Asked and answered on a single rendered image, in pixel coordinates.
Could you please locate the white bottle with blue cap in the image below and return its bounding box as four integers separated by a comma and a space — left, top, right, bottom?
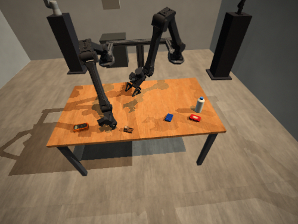
195, 97, 205, 113

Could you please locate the orange pocket multimeter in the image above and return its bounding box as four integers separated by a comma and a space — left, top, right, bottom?
73, 123, 89, 132

